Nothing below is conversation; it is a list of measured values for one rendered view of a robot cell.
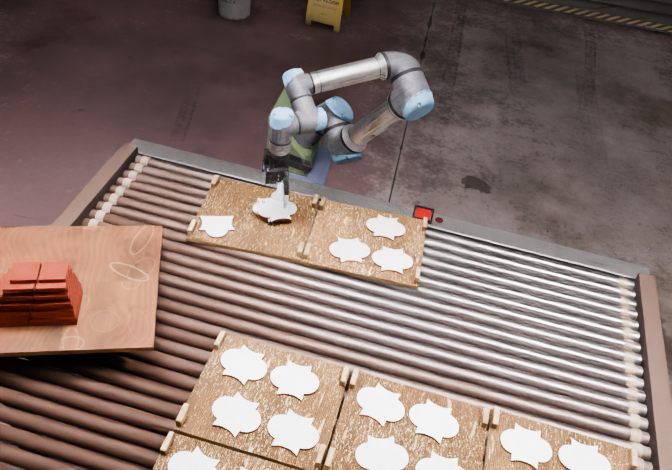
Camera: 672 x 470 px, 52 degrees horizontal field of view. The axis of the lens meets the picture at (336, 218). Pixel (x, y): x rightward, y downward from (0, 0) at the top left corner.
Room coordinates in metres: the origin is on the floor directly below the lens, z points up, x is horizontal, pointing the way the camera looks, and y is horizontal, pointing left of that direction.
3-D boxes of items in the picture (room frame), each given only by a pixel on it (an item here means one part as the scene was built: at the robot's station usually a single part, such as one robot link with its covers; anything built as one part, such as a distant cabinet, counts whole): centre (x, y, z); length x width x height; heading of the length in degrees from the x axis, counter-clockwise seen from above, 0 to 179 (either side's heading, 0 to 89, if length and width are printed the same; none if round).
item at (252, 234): (1.87, 0.29, 0.93); 0.41 x 0.35 x 0.02; 86
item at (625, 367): (1.59, -0.08, 0.90); 1.95 x 0.05 x 0.05; 81
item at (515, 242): (2.06, -0.16, 0.89); 2.08 x 0.08 x 0.06; 81
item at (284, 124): (1.88, 0.22, 1.34); 0.09 x 0.08 x 0.11; 123
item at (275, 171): (1.88, 0.23, 1.18); 0.09 x 0.08 x 0.12; 111
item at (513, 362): (1.50, -0.07, 0.90); 1.95 x 0.05 x 0.05; 81
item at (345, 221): (1.84, -0.12, 0.93); 0.41 x 0.35 x 0.02; 85
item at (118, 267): (1.35, 0.75, 1.03); 0.50 x 0.50 x 0.02; 13
